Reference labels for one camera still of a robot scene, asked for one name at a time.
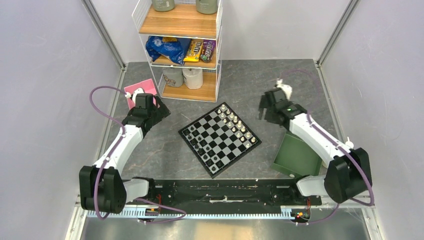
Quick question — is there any black white chess board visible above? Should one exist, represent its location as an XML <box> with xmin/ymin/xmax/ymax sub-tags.
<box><xmin>178</xmin><ymin>102</ymin><xmax>262</xmax><ymax>179</ymax></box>

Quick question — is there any white wire wooden shelf rack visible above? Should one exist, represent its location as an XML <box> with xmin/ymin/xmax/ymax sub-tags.
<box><xmin>131</xmin><ymin>0</ymin><xmax>223</xmax><ymax>102</ymax></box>

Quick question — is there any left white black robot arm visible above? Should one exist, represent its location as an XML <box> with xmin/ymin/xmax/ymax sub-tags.
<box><xmin>79</xmin><ymin>93</ymin><xmax>171</xmax><ymax>214</ymax></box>

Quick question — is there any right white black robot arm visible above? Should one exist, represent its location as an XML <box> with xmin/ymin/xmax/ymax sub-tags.
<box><xmin>258</xmin><ymin>85</ymin><xmax>375</xmax><ymax>207</ymax></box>

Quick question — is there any white chess pieces corner group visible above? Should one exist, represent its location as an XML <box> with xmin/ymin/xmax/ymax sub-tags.
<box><xmin>215</xmin><ymin>103</ymin><xmax>259</xmax><ymax>148</ymax></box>

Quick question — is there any black chess pieces group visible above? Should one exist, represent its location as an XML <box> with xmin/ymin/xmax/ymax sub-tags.
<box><xmin>179</xmin><ymin>125</ymin><xmax>225</xmax><ymax>175</ymax></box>

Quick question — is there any pink plastic bin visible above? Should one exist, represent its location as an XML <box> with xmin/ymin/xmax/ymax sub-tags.
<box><xmin>124</xmin><ymin>78</ymin><xmax>157</xmax><ymax>109</ymax></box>

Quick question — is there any green plastic tray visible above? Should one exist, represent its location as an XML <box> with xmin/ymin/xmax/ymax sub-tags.
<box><xmin>270</xmin><ymin>131</ymin><xmax>322</xmax><ymax>179</ymax></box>

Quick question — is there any white toilet paper roll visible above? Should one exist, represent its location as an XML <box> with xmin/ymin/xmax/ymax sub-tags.
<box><xmin>182</xmin><ymin>68</ymin><xmax>203</xmax><ymax>90</ymax></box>

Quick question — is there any blue snack bag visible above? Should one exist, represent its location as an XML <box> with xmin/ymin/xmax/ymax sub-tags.
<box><xmin>145</xmin><ymin>35</ymin><xmax>191</xmax><ymax>65</ymax></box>

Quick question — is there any yellow M&M candy bag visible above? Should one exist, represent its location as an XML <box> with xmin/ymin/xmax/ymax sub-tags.
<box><xmin>183</xmin><ymin>39</ymin><xmax>204</xmax><ymax>63</ymax></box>

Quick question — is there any cream pump lotion bottle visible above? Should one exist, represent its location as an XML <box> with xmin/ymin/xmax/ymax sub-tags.
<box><xmin>345</xmin><ymin>137</ymin><xmax>355</xmax><ymax>149</ymax></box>

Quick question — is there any brown M&M candy bag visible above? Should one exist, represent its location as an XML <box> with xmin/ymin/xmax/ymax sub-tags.
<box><xmin>199</xmin><ymin>39</ymin><xmax>216</xmax><ymax>63</ymax></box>

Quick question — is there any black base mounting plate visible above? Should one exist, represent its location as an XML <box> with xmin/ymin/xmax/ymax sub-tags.
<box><xmin>145</xmin><ymin>179</ymin><xmax>322</xmax><ymax>208</ymax></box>

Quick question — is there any left green bottle on shelf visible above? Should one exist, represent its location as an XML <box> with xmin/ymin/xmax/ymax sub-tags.
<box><xmin>151</xmin><ymin>0</ymin><xmax>175</xmax><ymax>12</ymax></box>

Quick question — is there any green bottle on shelf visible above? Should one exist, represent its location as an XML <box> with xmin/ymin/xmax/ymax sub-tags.
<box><xmin>195</xmin><ymin>0</ymin><xmax>218</xmax><ymax>15</ymax></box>
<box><xmin>151</xmin><ymin>0</ymin><xmax>175</xmax><ymax>12</ymax></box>

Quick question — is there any right green bottle on shelf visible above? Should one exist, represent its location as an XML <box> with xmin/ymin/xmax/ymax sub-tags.
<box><xmin>195</xmin><ymin>0</ymin><xmax>218</xmax><ymax>15</ymax></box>

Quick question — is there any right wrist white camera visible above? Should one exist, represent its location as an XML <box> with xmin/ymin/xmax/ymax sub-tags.
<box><xmin>276</xmin><ymin>78</ymin><xmax>293</xmax><ymax>100</ymax></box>

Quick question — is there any wrist white camera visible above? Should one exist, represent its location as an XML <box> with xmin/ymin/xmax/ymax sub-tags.
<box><xmin>125</xmin><ymin>87</ymin><xmax>145</xmax><ymax>105</ymax></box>
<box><xmin>276</xmin><ymin>78</ymin><xmax>293</xmax><ymax>100</ymax></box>

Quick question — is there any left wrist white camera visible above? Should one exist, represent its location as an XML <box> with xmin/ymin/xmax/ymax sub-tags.
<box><xmin>125</xmin><ymin>87</ymin><xmax>145</xmax><ymax>105</ymax></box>

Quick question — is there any white cable duct strip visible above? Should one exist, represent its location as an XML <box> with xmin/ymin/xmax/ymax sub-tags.
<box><xmin>108</xmin><ymin>205</ymin><xmax>306</xmax><ymax>220</ymax></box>

